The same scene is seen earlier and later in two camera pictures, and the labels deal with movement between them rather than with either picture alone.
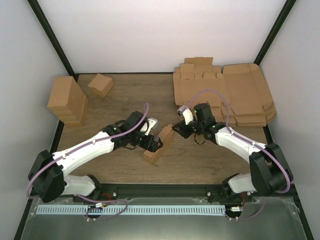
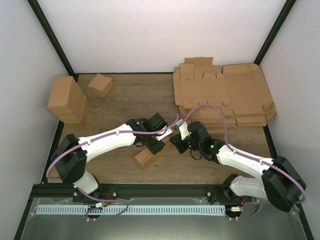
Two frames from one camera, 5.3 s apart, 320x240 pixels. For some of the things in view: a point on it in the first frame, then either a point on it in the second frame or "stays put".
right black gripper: (181, 126) -> (178, 145)
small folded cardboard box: (101, 85) stays put
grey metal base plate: (273, 219) stays put
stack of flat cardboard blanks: (197, 81) stays put
